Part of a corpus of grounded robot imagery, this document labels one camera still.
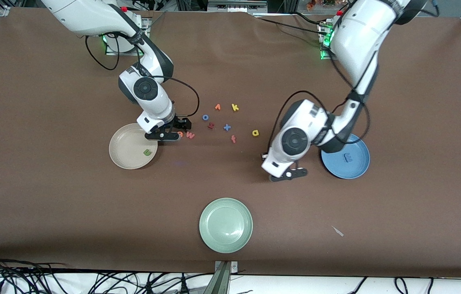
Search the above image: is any beige round plate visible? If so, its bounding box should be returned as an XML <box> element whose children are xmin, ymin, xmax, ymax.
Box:
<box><xmin>109</xmin><ymin>123</ymin><xmax>158</xmax><ymax>170</ymax></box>

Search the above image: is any blue round plate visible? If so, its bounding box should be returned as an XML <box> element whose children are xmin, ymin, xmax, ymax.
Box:
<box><xmin>321</xmin><ymin>133</ymin><xmax>370</xmax><ymax>179</ymax></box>

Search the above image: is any pale green round plate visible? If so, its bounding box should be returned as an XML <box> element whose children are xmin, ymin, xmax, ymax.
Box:
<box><xmin>199</xmin><ymin>198</ymin><xmax>253</xmax><ymax>254</ymax></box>

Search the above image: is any brown table cover sheet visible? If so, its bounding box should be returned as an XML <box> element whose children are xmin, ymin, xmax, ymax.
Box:
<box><xmin>0</xmin><ymin>7</ymin><xmax>461</xmax><ymax>278</ymax></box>

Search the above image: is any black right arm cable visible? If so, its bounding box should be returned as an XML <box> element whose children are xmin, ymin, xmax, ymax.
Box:
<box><xmin>85</xmin><ymin>35</ymin><xmax>200</xmax><ymax>119</ymax></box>

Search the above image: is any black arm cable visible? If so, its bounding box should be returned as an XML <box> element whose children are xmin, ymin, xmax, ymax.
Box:
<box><xmin>269</xmin><ymin>90</ymin><xmax>372</xmax><ymax>151</ymax></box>
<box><xmin>85</xmin><ymin>35</ymin><xmax>200</xmax><ymax>119</ymax></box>

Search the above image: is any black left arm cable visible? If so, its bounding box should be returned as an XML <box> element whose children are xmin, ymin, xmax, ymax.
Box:
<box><xmin>269</xmin><ymin>90</ymin><xmax>372</xmax><ymax>151</ymax></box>

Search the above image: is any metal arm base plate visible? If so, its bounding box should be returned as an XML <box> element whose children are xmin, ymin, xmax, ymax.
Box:
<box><xmin>320</xmin><ymin>22</ymin><xmax>337</xmax><ymax>61</ymax></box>
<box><xmin>105</xmin><ymin>17</ymin><xmax>150</xmax><ymax>56</ymax></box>

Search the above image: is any aluminium frame profile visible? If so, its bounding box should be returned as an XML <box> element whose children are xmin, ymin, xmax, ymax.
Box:
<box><xmin>207</xmin><ymin>0</ymin><xmax>268</xmax><ymax>12</ymax></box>

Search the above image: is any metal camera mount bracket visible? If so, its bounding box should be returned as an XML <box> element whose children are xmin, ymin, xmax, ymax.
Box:
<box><xmin>214</xmin><ymin>261</ymin><xmax>238</xmax><ymax>294</ymax></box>

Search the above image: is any black base cable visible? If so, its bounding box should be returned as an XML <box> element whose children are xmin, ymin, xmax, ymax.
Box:
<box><xmin>253</xmin><ymin>12</ymin><xmax>327</xmax><ymax>35</ymax></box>

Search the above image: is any black floor cable bundle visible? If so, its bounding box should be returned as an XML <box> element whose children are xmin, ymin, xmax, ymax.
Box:
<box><xmin>0</xmin><ymin>251</ymin><xmax>215</xmax><ymax>294</ymax></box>

